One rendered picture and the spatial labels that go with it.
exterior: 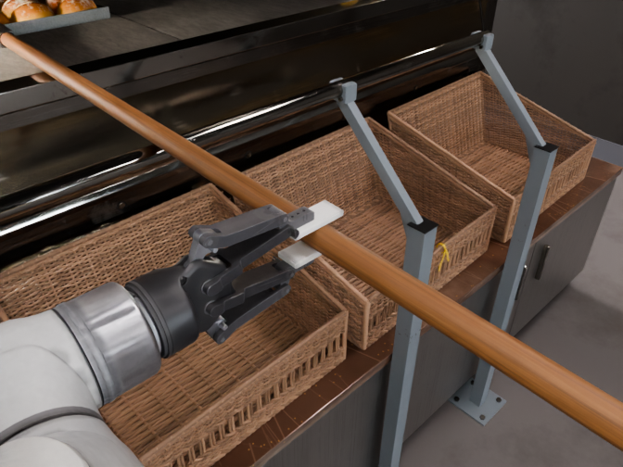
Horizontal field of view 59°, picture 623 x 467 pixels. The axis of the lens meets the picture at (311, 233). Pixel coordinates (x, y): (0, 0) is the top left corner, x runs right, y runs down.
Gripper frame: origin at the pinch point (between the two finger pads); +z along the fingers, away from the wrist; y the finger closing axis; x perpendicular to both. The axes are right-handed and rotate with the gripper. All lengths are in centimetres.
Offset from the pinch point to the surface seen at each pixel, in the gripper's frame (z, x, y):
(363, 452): 34, -17, 95
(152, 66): 20, -71, 3
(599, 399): -0.1, 30.9, -1.3
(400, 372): 39, -12, 63
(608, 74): 295, -74, 69
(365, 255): 0.0, 7.8, -1.4
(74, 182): -12.6, -33.4, 2.8
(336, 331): 28, -22, 50
